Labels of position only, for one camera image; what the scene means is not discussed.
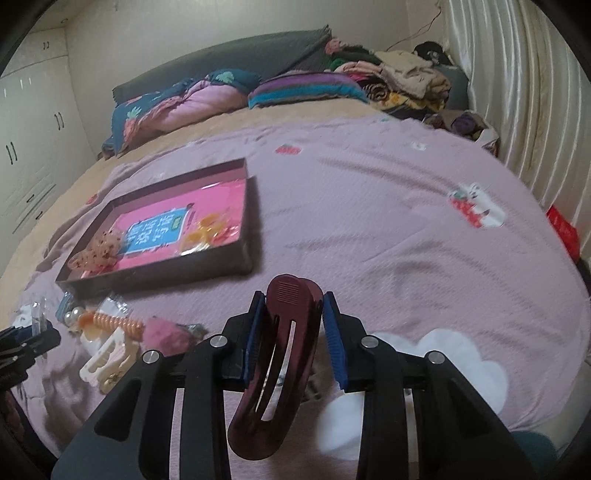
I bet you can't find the pink book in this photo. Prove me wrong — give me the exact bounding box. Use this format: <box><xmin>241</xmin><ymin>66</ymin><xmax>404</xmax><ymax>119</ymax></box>
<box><xmin>111</xmin><ymin>179</ymin><xmax>246</xmax><ymax>273</ymax></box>

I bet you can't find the teal cloth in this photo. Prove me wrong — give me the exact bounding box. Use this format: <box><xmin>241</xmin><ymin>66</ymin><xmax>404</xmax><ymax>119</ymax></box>
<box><xmin>512</xmin><ymin>429</ymin><xmax>560</xmax><ymax>480</ymax></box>

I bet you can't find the cream satin curtain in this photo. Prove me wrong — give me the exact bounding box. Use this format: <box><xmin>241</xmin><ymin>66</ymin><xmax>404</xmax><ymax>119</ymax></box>
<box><xmin>438</xmin><ymin>0</ymin><xmax>591</xmax><ymax>232</ymax></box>

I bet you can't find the navy and pink quilt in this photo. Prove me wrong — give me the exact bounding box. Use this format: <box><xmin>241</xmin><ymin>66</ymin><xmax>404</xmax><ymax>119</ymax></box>
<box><xmin>102</xmin><ymin>69</ymin><xmax>264</xmax><ymax>160</ymax></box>

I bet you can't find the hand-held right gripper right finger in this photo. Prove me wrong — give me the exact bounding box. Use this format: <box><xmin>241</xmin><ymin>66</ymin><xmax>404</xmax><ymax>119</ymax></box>
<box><xmin>322</xmin><ymin>291</ymin><xmax>539</xmax><ymax>480</ymax></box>

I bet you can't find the thin wall cable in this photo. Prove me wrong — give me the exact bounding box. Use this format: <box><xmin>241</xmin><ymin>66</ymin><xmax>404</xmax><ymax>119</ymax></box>
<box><xmin>385</xmin><ymin>8</ymin><xmax>445</xmax><ymax>51</ymax></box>

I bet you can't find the bag of dark clothes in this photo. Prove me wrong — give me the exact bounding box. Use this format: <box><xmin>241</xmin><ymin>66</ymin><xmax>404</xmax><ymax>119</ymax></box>
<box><xmin>425</xmin><ymin>110</ymin><xmax>500</xmax><ymax>158</ymax></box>

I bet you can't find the pile of clothes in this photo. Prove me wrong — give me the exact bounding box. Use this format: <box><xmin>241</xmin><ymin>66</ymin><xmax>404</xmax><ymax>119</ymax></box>
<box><xmin>325</xmin><ymin>39</ymin><xmax>469</xmax><ymax>121</ymax></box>

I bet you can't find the dark red hair clip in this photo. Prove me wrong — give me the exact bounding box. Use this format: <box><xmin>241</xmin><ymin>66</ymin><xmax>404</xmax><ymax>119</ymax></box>
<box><xmin>227</xmin><ymin>274</ymin><xmax>325</xmax><ymax>449</ymax></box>

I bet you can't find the beige bed sheet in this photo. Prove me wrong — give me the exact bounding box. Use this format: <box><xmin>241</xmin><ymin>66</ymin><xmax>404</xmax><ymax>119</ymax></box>
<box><xmin>0</xmin><ymin>99</ymin><xmax>393</xmax><ymax>278</ymax></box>

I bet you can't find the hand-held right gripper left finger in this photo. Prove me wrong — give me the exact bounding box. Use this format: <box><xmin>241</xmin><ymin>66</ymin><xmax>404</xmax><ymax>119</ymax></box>
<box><xmin>51</xmin><ymin>291</ymin><xmax>267</xmax><ymax>480</ymax></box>

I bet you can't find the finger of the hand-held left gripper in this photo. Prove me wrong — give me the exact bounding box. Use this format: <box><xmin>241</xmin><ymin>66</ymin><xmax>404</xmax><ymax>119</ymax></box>
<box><xmin>0</xmin><ymin>330</ymin><xmax>62</xmax><ymax>367</ymax></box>
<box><xmin>0</xmin><ymin>318</ymin><xmax>52</xmax><ymax>341</ymax></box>

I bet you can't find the cream claw hair clip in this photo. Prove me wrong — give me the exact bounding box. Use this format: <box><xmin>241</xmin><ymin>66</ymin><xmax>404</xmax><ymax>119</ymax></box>
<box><xmin>79</xmin><ymin>325</ymin><xmax>142</xmax><ymax>394</ymax></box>

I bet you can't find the orange hair clip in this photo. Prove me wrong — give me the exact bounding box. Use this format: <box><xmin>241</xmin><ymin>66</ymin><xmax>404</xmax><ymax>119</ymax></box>
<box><xmin>180</xmin><ymin>210</ymin><xmax>241</xmax><ymax>254</ymax></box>

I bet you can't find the dark shallow cardboard box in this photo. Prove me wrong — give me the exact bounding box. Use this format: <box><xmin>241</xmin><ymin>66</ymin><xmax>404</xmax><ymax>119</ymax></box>
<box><xmin>54</xmin><ymin>158</ymin><xmax>259</xmax><ymax>301</ymax></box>

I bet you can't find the white hair accessory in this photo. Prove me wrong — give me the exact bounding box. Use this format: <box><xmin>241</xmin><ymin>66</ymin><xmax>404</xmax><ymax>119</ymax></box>
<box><xmin>13</xmin><ymin>302</ymin><xmax>48</xmax><ymax>329</ymax></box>

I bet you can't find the orange spiral hair tie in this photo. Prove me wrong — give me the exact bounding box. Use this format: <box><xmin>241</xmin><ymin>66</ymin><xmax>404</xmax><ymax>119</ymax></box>
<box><xmin>76</xmin><ymin>310</ymin><xmax>146</xmax><ymax>343</ymax></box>

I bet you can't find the clear plastic packet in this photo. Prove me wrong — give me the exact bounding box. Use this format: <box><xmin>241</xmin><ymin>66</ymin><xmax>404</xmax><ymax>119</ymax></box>
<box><xmin>95</xmin><ymin>295</ymin><xmax>136</xmax><ymax>320</ymax></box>

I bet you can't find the striped pillow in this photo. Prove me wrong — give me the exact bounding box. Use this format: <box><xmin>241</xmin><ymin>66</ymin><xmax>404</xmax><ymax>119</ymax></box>
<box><xmin>248</xmin><ymin>70</ymin><xmax>370</xmax><ymax>110</ymax></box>

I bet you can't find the red bag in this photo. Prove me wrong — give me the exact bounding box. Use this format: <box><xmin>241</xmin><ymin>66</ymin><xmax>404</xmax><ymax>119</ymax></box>
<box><xmin>547</xmin><ymin>205</ymin><xmax>583</xmax><ymax>265</ymax></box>

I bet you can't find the pink fluffy hair clip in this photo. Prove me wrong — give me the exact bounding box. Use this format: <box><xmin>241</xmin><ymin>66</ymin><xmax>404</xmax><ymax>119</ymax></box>
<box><xmin>142</xmin><ymin>316</ymin><xmax>208</xmax><ymax>357</ymax></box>

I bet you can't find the spotted beige hair bow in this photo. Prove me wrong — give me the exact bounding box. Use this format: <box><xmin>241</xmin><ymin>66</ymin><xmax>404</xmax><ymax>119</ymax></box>
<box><xmin>68</xmin><ymin>227</ymin><xmax>127</xmax><ymax>274</ymax></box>

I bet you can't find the grey headboard cover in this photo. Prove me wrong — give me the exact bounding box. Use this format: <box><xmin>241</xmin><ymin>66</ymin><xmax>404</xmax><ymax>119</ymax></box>
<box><xmin>112</xmin><ymin>28</ymin><xmax>333</xmax><ymax>104</ymax></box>

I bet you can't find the white wardrobe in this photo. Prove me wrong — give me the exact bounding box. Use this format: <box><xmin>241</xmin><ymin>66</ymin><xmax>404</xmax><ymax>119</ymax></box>
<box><xmin>0</xmin><ymin>28</ymin><xmax>100</xmax><ymax>241</ymax></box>

